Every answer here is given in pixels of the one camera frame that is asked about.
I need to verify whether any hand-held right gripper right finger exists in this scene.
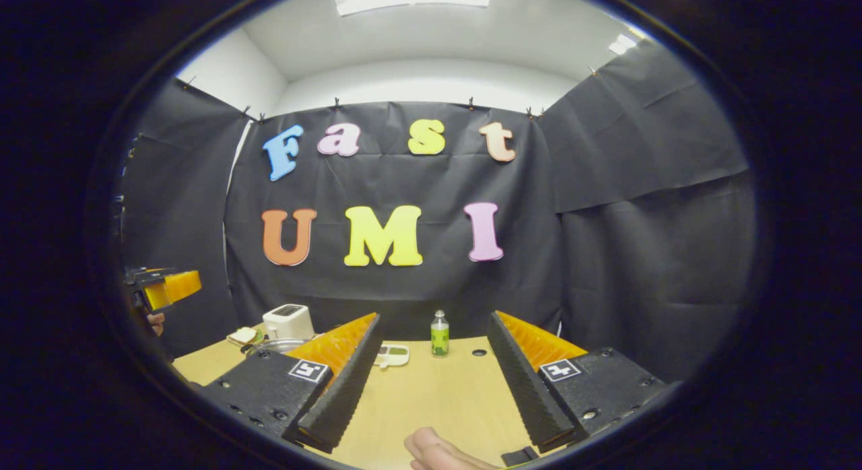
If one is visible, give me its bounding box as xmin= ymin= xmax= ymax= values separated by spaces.
xmin=486 ymin=310 xmax=667 ymax=454

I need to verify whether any stainless steel pot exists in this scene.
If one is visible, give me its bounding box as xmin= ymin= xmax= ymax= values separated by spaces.
xmin=244 ymin=337 xmax=316 ymax=358

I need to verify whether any white toaster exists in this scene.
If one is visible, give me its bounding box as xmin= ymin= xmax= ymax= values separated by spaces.
xmin=263 ymin=304 xmax=315 ymax=341

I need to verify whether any pale green sandwich plate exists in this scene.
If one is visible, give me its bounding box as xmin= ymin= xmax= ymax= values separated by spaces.
xmin=227 ymin=327 xmax=267 ymax=348

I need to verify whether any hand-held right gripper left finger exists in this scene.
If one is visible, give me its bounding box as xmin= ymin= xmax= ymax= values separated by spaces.
xmin=202 ymin=313 xmax=383 ymax=454

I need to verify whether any green drink bottle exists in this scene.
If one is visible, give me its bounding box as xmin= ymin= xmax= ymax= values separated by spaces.
xmin=431 ymin=310 xmax=450 ymax=357

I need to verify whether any divided dish of beans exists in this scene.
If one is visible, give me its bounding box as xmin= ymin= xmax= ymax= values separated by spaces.
xmin=374 ymin=344 xmax=410 ymax=369

